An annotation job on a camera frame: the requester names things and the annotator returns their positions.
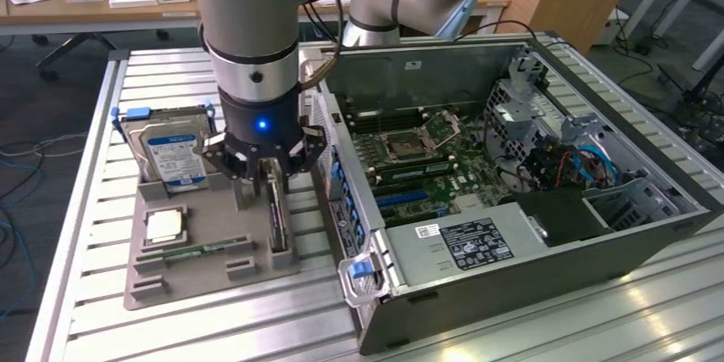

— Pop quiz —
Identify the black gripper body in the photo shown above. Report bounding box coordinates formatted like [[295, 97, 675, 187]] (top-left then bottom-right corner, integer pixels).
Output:
[[217, 86, 305, 163]]

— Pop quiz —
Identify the hard disk with blue rails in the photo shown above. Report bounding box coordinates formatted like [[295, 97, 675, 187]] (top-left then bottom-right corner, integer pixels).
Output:
[[115, 100, 220, 193]]

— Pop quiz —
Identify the black RAM slot bank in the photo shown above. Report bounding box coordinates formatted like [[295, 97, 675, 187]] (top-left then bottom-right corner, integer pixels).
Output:
[[345, 106, 429, 135], [369, 158, 460, 188]]

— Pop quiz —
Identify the CPU socket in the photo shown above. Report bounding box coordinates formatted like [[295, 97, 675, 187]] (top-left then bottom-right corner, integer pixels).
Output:
[[381, 131, 436, 164]]

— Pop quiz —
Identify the grey parts rack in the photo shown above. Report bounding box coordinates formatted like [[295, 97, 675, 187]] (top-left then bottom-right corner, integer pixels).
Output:
[[123, 166, 304, 311]]

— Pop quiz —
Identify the long black expansion slot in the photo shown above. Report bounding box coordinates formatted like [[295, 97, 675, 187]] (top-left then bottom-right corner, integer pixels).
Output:
[[377, 181, 429, 194]]

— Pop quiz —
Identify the silver CPU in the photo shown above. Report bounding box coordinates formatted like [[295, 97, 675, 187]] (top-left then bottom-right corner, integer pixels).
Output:
[[145, 209, 189, 241]]

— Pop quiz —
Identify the labelled RAM stick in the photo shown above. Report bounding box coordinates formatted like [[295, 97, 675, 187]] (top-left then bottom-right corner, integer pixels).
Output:
[[373, 161, 457, 183]]

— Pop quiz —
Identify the green RAM stick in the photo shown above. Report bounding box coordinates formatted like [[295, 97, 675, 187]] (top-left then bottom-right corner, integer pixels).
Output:
[[137, 238, 251, 261]]

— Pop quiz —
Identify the metal socket cover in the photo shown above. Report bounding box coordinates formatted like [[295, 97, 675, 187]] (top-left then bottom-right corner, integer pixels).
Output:
[[416, 109, 464, 148]]

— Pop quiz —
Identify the clear latch with blue tab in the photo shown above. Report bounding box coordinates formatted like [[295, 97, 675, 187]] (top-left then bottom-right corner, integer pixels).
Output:
[[336, 251, 392, 309]]

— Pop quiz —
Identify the silver chipset heatsink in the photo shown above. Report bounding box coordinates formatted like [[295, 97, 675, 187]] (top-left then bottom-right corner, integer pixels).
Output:
[[453, 193, 489, 212]]

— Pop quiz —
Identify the grey power supply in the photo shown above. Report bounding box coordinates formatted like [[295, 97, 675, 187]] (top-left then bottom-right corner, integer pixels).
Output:
[[369, 203, 548, 300]]

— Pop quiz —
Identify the flat white box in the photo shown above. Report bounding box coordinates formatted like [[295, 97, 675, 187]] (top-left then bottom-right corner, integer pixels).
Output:
[[107, 0, 160, 10]]

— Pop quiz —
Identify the black chair base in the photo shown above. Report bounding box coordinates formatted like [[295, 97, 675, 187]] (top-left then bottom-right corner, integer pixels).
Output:
[[32, 29, 172, 82]]

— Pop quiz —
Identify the metal drive cage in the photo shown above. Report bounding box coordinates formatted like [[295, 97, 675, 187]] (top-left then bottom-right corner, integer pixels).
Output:
[[484, 51, 616, 159]]

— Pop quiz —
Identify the open black PC case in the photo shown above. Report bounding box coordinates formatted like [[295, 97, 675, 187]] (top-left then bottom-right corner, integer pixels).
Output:
[[296, 31, 713, 357]]

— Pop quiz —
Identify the metal disk bay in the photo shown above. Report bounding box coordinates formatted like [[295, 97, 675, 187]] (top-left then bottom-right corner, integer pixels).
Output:
[[580, 173, 683, 232]]

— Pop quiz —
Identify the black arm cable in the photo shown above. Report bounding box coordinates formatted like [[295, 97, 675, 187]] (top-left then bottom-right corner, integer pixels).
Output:
[[297, 0, 353, 60]]

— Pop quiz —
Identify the white floor cable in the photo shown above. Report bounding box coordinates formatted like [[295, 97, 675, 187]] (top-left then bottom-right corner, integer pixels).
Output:
[[0, 131, 87, 159]]

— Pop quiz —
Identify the blue network cable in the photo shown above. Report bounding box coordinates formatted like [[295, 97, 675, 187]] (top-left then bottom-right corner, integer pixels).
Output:
[[0, 157, 45, 320]]

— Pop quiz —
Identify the red wire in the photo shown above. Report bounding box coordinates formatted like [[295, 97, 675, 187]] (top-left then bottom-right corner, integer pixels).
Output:
[[552, 153, 573, 187]]

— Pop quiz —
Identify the blue data wire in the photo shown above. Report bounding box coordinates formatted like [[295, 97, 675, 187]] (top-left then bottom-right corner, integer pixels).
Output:
[[564, 144, 619, 188]]

